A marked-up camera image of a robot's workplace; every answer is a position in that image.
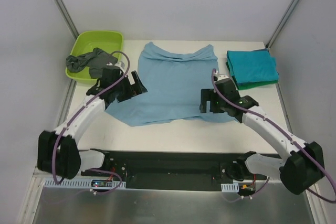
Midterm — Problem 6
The light blue t shirt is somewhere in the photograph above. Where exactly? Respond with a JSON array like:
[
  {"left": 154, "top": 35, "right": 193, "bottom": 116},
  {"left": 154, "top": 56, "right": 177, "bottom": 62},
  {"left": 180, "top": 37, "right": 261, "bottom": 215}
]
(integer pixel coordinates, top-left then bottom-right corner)
[{"left": 106, "top": 42, "right": 233, "bottom": 126}]

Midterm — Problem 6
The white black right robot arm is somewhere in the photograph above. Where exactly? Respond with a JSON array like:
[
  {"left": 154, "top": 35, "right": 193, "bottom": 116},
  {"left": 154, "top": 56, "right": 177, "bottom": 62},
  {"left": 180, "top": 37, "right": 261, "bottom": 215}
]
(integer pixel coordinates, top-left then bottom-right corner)
[{"left": 199, "top": 71, "right": 325, "bottom": 195}]

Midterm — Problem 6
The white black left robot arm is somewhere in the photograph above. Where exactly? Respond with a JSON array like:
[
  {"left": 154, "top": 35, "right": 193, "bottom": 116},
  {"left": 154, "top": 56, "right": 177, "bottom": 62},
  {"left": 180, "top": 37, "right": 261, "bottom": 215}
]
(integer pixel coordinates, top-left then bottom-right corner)
[{"left": 37, "top": 67, "right": 147, "bottom": 179}]

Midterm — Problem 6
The green folded t shirt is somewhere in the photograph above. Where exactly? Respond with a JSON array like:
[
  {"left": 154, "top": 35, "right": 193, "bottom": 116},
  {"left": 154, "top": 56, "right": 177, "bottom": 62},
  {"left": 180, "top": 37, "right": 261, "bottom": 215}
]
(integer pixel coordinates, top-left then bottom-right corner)
[{"left": 226, "top": 61, "right": 279, "bottom": 90}]

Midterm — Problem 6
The grey crumpled t shirt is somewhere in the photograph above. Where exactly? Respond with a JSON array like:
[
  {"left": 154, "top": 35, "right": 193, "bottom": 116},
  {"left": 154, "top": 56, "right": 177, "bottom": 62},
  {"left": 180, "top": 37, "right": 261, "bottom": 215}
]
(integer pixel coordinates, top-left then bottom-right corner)
[{"left": 66, "top": 48, "right": 118, "bottom": 79}]

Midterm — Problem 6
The teal folded t shirt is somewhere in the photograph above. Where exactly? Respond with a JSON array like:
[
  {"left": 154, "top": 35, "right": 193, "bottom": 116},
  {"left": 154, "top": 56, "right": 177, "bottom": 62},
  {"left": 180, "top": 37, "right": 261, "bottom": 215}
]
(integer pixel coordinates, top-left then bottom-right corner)
[{"left": 227, "top": 49, "right": 279, "bottom": 85}]

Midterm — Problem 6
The lime green plastic basin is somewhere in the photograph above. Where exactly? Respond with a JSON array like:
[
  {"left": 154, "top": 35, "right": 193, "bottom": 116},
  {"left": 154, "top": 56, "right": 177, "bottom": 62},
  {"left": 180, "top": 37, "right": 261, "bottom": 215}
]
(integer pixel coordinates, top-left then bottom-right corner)
[{"left": 65, "top": 30, "right": 123, "bottom": 85}]

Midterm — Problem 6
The dark blue folded t shirt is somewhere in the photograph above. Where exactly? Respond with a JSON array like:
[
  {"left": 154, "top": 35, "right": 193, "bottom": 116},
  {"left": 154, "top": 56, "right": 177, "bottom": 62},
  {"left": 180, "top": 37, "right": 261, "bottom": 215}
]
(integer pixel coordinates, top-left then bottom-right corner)
[{"left": 253, "top": 48, "right": 268, "bottom": 51}]

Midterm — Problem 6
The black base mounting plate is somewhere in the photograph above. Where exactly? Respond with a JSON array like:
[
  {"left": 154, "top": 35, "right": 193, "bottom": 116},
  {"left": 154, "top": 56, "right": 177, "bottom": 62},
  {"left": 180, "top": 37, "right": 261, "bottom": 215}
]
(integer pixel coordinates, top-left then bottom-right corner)
[{"left": 81, "top": 151, "right": 253, "bottom": 191}]

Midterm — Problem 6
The right white slotted cable duct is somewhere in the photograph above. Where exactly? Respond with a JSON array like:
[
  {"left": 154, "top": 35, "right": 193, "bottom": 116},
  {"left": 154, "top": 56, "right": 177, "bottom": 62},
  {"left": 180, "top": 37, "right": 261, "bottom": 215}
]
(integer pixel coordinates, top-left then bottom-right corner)
[{"left": 220, "top": 183, "right": 239, "bottom": 193}]

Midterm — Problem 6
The white slotted cable duct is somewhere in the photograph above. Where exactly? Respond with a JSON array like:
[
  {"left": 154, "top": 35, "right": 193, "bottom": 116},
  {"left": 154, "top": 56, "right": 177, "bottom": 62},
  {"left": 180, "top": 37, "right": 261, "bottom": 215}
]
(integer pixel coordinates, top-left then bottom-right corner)
[
  {"left": 44, "top": 178, "right": 126, "bottom": 190},
  {"left": 220, "top": 183, "right": 239, "bottom": 193}
]

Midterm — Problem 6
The left white slotted cable duct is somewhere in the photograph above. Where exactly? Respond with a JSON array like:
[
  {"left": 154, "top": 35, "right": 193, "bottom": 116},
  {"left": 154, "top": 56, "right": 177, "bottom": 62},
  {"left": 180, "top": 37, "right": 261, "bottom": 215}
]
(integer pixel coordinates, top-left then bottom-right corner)
[{"left": 44, "top": 178, "right": 126, "bottom": 190}]

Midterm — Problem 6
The front aluminium rail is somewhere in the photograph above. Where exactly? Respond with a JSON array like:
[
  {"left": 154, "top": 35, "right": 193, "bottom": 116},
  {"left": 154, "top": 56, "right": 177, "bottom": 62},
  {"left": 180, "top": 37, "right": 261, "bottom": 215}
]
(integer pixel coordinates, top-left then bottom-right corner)
[{"left": 33, "top": 156, "right": 317, "bottom": 183}]

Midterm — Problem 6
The left aluminium frame post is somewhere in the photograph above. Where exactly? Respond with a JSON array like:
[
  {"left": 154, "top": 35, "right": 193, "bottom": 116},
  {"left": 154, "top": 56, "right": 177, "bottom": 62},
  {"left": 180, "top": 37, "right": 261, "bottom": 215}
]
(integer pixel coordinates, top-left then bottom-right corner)
[{"left": 54, "top": 0, "right": 79, "bottom": 39}]

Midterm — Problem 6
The aluminium frame post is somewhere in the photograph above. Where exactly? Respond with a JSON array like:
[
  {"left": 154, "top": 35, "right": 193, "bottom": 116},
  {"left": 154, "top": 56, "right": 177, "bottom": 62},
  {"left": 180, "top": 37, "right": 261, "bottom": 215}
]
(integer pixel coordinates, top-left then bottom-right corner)
[
  {"left": 54, "top": 0, "right": 79, "bottom": 39},
  {"left": 265, "top": 0, "right": 301, "bottom": 50}
]

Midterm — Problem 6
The right aluminium frame post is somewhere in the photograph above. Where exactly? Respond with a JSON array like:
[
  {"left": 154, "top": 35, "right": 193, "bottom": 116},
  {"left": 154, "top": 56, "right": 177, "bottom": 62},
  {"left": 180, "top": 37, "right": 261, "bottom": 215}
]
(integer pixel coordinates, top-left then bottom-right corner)
[{"left": 265, "top": 0, "right": 301, "bottom": 50}]

